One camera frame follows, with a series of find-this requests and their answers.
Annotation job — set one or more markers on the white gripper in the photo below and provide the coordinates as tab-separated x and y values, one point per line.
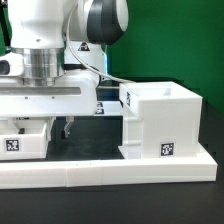
73	94

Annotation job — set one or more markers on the white front drawer box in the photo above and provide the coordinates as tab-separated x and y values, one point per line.
24	139

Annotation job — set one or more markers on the white drawer cabinet frame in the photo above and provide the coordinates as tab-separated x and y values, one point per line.
160	120

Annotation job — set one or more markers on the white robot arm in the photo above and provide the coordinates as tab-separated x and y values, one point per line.
35	82

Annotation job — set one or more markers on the white marker tag sheet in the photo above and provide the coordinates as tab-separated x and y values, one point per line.
109	108

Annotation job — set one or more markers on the white L-shaped border fence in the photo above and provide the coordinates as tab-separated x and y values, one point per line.
20	175

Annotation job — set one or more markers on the black camera stand pole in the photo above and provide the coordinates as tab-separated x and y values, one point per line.
5	32

